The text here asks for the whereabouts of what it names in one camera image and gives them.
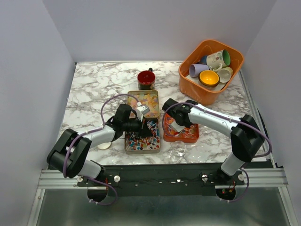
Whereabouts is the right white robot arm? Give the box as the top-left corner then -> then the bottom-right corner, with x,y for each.
162,98 -> 265,185

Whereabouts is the lavender cup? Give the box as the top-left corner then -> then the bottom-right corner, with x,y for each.
189,64 -> 209,78

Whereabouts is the cream cup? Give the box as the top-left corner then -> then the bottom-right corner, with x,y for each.
217,67 -> 233,83

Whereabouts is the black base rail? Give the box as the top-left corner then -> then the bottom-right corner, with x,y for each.
77,163 -> 245,197

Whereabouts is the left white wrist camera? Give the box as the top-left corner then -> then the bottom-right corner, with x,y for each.
135,102 -> 150,121

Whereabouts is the clear glass jar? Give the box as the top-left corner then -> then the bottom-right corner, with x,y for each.
169,141 -> 187,163

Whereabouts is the aluminium frame rail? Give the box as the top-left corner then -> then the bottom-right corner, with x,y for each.
27,168 -> 288,226

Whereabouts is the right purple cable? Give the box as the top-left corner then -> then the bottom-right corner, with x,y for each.
162,102 -> 273,157

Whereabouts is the gold tin of lollipops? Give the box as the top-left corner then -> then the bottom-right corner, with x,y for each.
124,118 -> 161,155

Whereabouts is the yellow and brown bowl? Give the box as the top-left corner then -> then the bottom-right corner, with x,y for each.
198,70 -> 220,87

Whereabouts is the orange plastic bin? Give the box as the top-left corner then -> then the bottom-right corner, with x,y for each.
178,40 -> 244,105

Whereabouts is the blue cup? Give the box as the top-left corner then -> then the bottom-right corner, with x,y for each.
199,55 -> 208,65

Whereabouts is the orange tray of candies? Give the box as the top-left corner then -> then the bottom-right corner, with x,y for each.
163,114 -> 199,143

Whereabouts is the gold tin of jelly candies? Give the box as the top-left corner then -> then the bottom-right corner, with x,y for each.
128,90 -> 160,118

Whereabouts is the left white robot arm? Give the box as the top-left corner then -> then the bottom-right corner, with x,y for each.
47,103 -> 152,186

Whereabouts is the red and black mug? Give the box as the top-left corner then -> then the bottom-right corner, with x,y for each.
137,68 -> 156,90

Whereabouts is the purple cable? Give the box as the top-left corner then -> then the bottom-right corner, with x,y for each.
63,93 -> 142,178
162,102 -> 273,157

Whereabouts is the floral white mug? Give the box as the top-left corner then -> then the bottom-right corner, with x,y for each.
206,49 -> 231,72

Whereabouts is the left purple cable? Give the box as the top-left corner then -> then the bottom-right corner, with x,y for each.
63,93 -> 142,178

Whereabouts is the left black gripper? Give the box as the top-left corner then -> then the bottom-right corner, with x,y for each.
122,115 -> 153,138

